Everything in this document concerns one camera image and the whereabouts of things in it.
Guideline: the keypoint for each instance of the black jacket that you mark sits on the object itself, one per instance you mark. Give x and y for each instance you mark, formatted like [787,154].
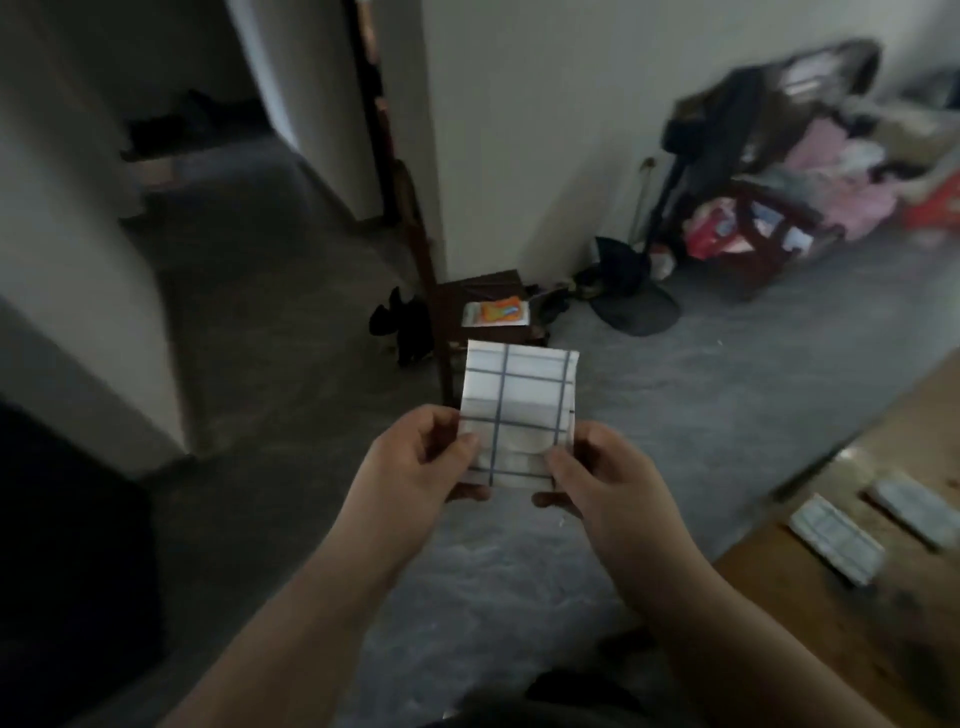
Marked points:
[720,127]

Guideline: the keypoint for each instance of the wooden table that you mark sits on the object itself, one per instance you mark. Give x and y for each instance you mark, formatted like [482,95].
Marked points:
[870,592]

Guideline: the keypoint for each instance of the person's left forearm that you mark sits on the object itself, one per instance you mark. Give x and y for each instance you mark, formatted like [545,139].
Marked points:
[289,637]

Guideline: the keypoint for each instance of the dark wooden chair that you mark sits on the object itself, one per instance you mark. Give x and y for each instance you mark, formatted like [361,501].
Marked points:
[465,300]

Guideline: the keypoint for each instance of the person's left thumb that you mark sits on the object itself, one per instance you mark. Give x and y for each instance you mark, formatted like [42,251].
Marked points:
[459,459]

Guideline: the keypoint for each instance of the red wooden chair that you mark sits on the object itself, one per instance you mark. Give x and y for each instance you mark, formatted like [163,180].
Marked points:
[772,232]

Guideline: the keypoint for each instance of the person's left hand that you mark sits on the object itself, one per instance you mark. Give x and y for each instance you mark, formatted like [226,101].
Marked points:
[401,480]

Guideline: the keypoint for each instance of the person's right hand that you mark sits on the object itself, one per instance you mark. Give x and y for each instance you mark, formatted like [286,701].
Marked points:
[622,495]

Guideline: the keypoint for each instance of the pile of clothes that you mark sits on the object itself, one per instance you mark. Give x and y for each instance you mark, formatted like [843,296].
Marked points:
[840,172]

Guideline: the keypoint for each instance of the black hat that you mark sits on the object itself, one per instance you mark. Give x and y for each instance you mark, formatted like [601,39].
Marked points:
[630,292]

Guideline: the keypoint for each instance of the person's right forearm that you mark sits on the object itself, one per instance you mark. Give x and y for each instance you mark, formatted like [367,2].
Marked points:
[742,645]

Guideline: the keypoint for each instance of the white checked cloth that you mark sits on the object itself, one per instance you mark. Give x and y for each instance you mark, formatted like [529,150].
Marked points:
[916,510]
[836,540]
[520,397]

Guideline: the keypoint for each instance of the orange and white packet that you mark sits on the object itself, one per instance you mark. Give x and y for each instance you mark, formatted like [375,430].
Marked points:
[493,311]

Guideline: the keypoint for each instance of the black bag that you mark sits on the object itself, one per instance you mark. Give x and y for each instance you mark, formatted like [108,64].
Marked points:
[401,324]

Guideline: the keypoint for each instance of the person's right thumb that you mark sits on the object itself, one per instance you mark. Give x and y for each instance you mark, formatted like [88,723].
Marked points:
[564,471]

